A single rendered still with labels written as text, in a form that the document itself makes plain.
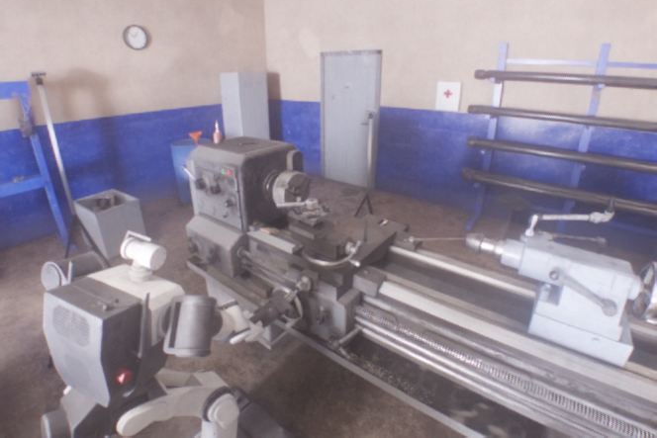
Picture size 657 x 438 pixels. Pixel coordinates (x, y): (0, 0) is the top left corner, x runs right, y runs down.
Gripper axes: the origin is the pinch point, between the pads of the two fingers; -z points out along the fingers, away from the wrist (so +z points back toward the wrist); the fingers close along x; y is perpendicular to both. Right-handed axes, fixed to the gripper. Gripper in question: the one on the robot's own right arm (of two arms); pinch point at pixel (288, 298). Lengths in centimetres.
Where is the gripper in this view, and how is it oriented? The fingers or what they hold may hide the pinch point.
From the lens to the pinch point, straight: 155.4
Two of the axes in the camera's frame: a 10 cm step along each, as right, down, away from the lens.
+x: 6.7, 6.8, -2.9
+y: 4.3, -6.7, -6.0
